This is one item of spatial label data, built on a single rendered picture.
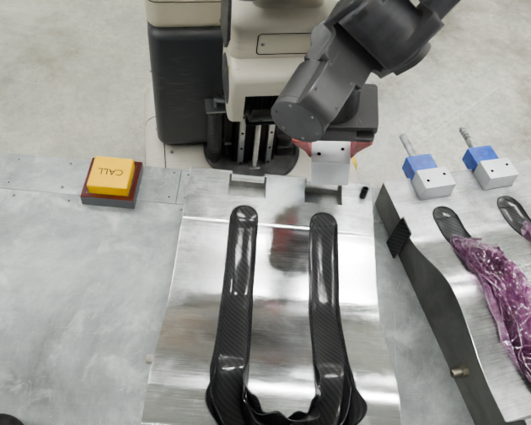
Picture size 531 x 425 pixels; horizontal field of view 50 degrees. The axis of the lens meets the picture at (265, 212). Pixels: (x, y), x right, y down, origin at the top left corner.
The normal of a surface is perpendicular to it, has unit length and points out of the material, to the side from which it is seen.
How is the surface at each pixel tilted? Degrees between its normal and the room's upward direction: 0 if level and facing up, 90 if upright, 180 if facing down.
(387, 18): 56
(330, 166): 98
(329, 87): 36
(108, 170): 0
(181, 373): 11
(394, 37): 72
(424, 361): 0
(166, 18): 90
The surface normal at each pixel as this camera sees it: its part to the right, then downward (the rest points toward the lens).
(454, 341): -0.97, 0.14
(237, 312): 0.07, -0.84
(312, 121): -0.46, 0.79
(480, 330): 0.15, -0.36
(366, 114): -0.06, -0.48
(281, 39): 0.13, 0.87
